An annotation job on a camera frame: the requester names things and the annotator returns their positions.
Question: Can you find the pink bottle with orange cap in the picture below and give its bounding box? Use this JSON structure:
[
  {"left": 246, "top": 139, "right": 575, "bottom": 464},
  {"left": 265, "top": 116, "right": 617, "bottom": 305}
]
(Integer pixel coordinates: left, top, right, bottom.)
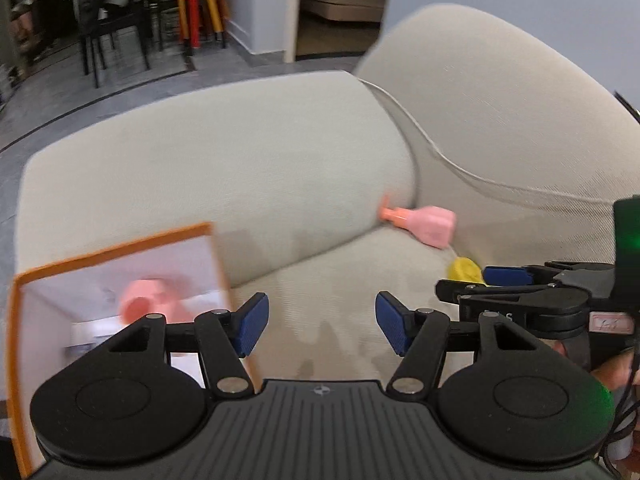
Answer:
[{"left": 379, "top": 194, "right": 457, "bottom": 250}]

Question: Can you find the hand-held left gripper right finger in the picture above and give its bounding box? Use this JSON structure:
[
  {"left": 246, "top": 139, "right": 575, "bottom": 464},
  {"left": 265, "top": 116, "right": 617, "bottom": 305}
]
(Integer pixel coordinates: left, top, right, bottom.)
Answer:
[{"left": 375, "top": 290, "right": 543, "bottom": 395}]

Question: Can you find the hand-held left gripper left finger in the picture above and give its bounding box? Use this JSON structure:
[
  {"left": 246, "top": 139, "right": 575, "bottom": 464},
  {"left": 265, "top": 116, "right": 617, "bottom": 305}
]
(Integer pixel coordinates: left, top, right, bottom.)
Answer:
[{"left": 107, "top": 292, "right": 271, "bottom": 395}]

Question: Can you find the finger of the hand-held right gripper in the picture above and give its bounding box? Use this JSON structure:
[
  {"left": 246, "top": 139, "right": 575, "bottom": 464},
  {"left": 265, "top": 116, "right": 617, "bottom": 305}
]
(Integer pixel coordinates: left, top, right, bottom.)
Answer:
[
  {"left": 482, "top": 260, "right": 617, "bottom": 287},
  {"left": 435, "top": 280, "right": 590, "bottom": 335}
]

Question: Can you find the pink cup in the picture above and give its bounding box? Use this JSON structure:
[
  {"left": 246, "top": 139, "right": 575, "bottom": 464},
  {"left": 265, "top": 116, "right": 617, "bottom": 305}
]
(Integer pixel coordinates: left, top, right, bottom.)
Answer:
[{"left": 119, "top": 279, "right": 198, "bottom": 326}]

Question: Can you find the black cable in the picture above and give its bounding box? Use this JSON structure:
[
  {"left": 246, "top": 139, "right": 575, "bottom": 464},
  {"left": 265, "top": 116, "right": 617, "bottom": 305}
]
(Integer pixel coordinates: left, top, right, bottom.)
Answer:
[{"left": 602, "top": 375, "right": 640, "bottom": 463}]

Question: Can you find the orange-rimmed storage box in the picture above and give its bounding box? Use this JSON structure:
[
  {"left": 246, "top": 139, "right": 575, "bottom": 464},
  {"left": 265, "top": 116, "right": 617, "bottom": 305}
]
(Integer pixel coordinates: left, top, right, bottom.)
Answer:
[{"left": 7, "top": 222, "right": 263, "bottom": 479}]

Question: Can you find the black chair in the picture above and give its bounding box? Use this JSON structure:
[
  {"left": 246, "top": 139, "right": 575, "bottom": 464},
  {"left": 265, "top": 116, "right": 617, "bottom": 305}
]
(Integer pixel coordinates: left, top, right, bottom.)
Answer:
[{"left": 76, "top": 0, "right": 152, "bottom": 89}]

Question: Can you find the beige fabric sofa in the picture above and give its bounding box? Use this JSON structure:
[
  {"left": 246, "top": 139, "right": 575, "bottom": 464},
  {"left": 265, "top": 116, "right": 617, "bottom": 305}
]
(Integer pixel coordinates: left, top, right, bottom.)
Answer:
[{"left": 15, "top": 2, "right": 640, "bottom": 411}]

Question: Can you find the red plastic stool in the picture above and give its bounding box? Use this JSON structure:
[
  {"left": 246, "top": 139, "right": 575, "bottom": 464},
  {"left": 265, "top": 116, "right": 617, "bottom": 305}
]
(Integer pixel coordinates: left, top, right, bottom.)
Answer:
[{"left": 180, "top": 0, "right": 213, "bottom": 47}]

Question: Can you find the person's right hand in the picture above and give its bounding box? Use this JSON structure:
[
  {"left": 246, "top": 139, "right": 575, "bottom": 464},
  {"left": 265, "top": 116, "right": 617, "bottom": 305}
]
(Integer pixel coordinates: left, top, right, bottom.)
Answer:
[{"left": 550, "top": 339, "right": 640, "bottom": 391}]

